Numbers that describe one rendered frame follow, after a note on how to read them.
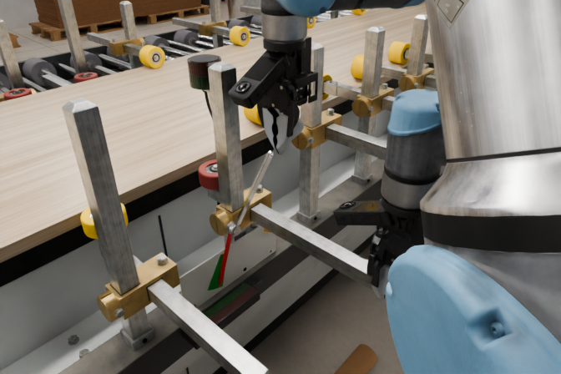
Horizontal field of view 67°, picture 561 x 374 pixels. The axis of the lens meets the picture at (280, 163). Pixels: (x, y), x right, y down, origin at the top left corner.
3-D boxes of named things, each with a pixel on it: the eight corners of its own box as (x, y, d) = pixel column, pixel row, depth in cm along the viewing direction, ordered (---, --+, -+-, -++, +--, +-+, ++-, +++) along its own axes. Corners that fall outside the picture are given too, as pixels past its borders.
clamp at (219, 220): (272, 210, 95) (271, 191, 92) (225, 240, 86) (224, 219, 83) (254, 201, 98) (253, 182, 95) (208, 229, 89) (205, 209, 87)
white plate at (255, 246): (276, 250, 101) (275, 216, 96) (186, 316, 84) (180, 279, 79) (275, 250, 101) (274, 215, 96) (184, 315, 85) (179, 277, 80)
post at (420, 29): (408, 161, 146) (431, 14, 122) (403, 164, 144) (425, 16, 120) (399, 158, 148) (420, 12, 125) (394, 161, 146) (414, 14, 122)
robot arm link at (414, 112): (467, 109, 50) (393, 106, 52) (450, 188, 56) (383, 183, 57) (455, 88, 57) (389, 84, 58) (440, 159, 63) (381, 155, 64)
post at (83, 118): (153, 340, 81) (97, 99, 57) (136, 352, 79) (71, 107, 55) (143, 330, 83) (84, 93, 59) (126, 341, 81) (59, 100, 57)
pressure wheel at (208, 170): (244, 208, 100) (241, 164, 94) (218, 223, 95) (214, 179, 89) (222, 194, 105) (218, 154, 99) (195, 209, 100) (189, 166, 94)
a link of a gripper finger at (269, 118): (295, 145, 84) (296, 101, 80) (275, 156, 80) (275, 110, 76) (284, 140, 86) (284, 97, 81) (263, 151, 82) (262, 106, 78)
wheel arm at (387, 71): (518, 103, 119) (521, 91, 118) (512, 107, 117) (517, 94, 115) (365, 68, 149) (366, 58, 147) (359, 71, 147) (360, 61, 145)
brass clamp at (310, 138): (343, 134, 105) (344, 115, 103) (308, 154, 97) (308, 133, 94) (323, 127, 109) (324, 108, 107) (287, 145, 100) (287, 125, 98)
